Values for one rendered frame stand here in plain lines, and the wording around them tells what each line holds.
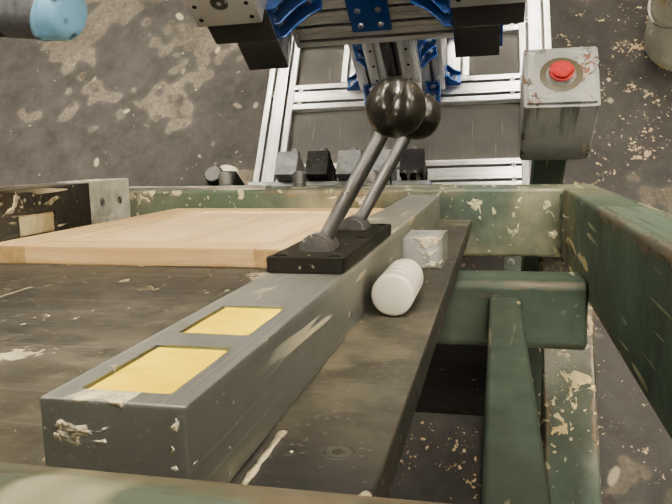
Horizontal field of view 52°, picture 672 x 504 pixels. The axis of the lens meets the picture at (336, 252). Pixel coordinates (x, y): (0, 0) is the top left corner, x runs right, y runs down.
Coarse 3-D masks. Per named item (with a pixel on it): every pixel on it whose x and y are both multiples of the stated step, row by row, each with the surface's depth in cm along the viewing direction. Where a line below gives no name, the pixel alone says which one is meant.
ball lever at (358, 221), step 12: (432, 96) 54; (432, 108) 54; (432, 120) 54; (420, 132) 54; (432, 132) 55; (396, 144) 55; (396, 156) 55; (384, 168) 56; (384, 180) 56; (372, 192) 56; (372, 204) 57; (360, 216) 57; (348, 228) 56; (360, 228) 56
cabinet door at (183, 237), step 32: (96, 224) 97; (128, 224) 96; (160, 224) 98; (192, 224) 97; (224, 224) 96; (256, 224) 95; (288, 224) 94; (320, 224) 91; (0, 256) 75; (32, 256) 74; (64, 256) 74; (96, 256) 73; (128, 256) 72; (160, 256) 71; (192, 256) 70; (224, 256) 69; (256, 256) 69
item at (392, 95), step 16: (384, 80) 43; (400, 80) 42; (368, 96) 43; (384, 96) 42; (400, 96) 42; (416, 96) 42; (368, 112) 43; (384, 112) 42; (400, 112) 42; (416, 112) 42; (384, 128) 43; (400, 128) 42; (416, 128) 43; (368, 144) 44; (384, 144) 44; (368, 160) 44; (352, 176) 44; (352, 192) 44; (336, 208) 45; (336, 224) 45; (304, 240) 45; (320, 240) 45; (336, 240) 46
